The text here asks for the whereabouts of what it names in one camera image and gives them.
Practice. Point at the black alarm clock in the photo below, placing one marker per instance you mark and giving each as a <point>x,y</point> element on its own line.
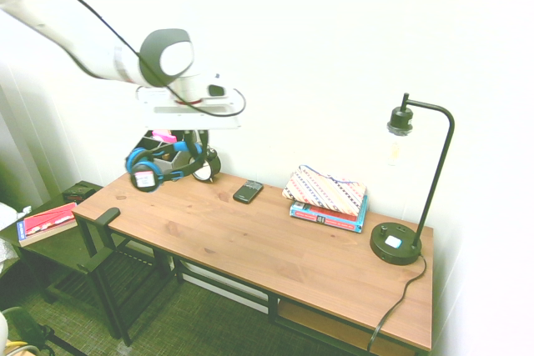
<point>212,166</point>

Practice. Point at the blue and red book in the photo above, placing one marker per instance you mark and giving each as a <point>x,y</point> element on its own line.
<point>329,219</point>

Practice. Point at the grey desk organizer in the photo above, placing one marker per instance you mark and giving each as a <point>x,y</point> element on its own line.
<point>175,160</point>

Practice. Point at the black smartphone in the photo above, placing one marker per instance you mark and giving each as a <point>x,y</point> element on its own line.
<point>248,192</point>

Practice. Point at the small black box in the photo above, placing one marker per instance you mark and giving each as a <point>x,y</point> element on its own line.
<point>78,192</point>

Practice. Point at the black headphone hanger clamp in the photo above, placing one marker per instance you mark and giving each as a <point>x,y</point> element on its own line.
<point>107,215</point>

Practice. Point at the striped fabric pouch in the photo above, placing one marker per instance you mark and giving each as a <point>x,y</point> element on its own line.
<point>325,191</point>

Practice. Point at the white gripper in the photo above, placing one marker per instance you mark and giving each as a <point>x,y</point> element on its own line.
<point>187,116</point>

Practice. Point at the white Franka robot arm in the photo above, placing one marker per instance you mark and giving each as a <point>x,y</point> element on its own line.
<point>75,18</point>

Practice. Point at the black desk lamp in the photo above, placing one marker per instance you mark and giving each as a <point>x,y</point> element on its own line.
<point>394,245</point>

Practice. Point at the blue and black headphone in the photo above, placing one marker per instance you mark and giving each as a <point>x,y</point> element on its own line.
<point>144,174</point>

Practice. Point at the white crumpled cloth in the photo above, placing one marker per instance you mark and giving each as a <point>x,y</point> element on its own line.
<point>10,214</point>

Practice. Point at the dark green side table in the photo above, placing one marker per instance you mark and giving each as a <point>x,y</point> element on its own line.
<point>58,247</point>

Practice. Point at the dark green floor object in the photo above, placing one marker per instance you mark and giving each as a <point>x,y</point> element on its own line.
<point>25,329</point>

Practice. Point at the clear lamp bulb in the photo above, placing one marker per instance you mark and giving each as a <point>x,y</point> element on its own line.
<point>395,149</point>

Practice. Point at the red cover book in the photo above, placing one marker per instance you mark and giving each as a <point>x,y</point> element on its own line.
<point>46,222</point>

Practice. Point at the pink sticky note pad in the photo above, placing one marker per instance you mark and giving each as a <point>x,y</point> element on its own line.
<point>163,136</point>

